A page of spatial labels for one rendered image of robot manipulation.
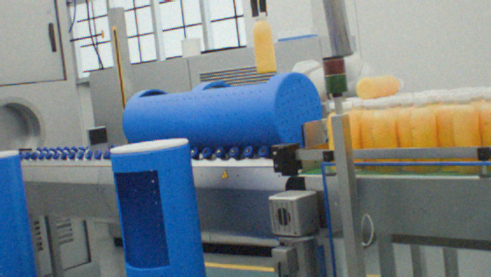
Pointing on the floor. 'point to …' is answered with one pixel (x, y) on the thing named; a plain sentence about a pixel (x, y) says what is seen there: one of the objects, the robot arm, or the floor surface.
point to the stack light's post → (348, 195)
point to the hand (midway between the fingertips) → (259, 7)
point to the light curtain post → (122, 55)
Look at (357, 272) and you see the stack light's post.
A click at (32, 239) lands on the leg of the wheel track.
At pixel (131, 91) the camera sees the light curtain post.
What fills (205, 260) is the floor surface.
